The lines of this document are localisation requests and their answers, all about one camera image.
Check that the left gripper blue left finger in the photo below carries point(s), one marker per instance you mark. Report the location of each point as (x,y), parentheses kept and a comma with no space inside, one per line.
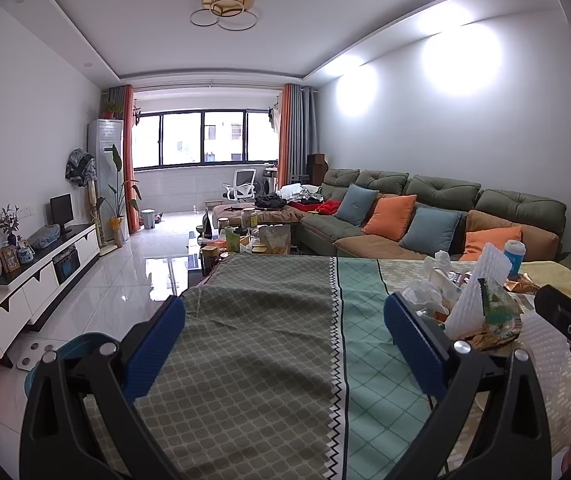
(147,347)

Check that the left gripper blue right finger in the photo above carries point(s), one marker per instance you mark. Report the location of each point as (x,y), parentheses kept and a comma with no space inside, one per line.
(422,344)

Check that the white foam fruit net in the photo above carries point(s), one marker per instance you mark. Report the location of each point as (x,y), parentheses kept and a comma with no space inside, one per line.
(468,315)

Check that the white tissue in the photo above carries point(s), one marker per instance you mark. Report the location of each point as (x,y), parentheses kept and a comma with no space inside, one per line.
(436,293)

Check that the green clear plastic wrapper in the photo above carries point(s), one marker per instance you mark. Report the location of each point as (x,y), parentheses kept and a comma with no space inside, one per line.
(498,305)

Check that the gold foil snack bag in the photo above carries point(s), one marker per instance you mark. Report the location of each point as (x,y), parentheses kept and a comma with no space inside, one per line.
(494,336)

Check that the teal plastic trash bin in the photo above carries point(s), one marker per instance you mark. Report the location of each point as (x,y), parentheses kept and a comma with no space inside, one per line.
(59,376)

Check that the small gold foil wrapper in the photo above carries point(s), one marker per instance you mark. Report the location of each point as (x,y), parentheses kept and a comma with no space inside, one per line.
(520,284)

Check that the green brown sectional sofa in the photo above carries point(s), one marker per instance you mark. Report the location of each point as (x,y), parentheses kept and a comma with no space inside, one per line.
(542,220)

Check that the blue white paper cup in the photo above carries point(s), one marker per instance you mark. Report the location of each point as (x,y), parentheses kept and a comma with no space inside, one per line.
(515,251)

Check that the white bathroom scale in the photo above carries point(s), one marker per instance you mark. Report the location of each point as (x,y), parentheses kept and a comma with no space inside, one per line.
(33,352)

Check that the orange cushion near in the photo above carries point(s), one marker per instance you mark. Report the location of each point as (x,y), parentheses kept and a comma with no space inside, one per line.
(475,241)

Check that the orange cushion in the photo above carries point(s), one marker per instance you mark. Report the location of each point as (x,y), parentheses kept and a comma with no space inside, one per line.
(475,241)
(391,217)

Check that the tall green potted plant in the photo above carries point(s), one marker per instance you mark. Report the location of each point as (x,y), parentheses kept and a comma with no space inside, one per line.
(126,196)

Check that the teal cushion near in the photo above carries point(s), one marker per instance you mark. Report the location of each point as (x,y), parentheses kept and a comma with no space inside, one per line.
(431,230)

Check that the teal cushion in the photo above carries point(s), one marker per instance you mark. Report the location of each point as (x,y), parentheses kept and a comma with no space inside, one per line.
(356,204)
(431,230)

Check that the patterned green bed cover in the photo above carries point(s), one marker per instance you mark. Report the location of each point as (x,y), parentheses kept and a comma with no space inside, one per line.
(285,370)

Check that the small white waste bin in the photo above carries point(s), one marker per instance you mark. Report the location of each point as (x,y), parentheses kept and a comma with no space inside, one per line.
(148,217)

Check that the orange curtain left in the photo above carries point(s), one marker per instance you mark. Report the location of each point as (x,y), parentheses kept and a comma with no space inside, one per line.
(129,159)

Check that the orange curtain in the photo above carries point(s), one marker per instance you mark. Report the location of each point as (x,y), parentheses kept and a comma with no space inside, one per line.
(129,159)
(284,134)

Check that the white black tv cabinet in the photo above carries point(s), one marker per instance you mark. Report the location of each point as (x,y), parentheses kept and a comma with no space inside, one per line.
(29,296)

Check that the cluttered glass coffee table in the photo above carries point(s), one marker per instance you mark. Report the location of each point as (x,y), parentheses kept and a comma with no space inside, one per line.
(243,233)

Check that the orange cushion far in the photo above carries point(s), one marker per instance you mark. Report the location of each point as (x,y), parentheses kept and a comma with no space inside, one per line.
(391,217)

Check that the small black monitor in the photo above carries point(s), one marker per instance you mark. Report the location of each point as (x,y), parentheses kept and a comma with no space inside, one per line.
(61,212)

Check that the teal cushion far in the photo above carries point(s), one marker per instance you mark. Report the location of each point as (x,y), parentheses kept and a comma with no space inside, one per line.
(356,204)

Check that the white office chair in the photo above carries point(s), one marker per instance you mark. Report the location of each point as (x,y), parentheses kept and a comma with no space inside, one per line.
(242,188)

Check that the white standing air conditioner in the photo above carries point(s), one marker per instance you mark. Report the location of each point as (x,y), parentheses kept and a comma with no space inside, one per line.
(102,134)

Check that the orange curtain right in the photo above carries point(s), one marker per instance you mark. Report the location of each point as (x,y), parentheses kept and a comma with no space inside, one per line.
(284,134)

